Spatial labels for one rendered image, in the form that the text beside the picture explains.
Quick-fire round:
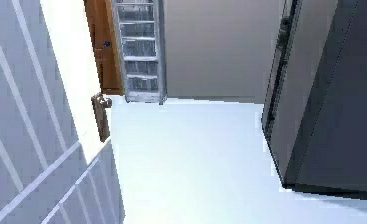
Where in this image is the white panelled room door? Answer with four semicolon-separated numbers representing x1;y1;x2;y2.
0;0;126;224

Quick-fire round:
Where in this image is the grey metal shelf rack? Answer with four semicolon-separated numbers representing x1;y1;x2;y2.
110;0;168;105

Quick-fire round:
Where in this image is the brown wooden cupboard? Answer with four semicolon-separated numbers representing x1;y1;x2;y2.
83;0;125;96

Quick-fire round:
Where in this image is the brown door handle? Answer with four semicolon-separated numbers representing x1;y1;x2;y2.
91;92;113;143

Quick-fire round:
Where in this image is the dark grey fridge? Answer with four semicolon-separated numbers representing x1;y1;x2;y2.
261;0;367;202

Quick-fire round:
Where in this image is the black fridge handle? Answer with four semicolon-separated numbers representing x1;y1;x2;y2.
264;0;300;131

